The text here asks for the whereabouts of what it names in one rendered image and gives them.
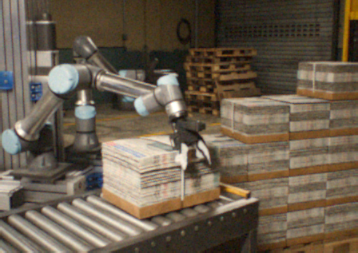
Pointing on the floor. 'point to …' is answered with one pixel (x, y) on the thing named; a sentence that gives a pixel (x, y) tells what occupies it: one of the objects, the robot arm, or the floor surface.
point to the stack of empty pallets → (206, 76)
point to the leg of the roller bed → (248, 243)
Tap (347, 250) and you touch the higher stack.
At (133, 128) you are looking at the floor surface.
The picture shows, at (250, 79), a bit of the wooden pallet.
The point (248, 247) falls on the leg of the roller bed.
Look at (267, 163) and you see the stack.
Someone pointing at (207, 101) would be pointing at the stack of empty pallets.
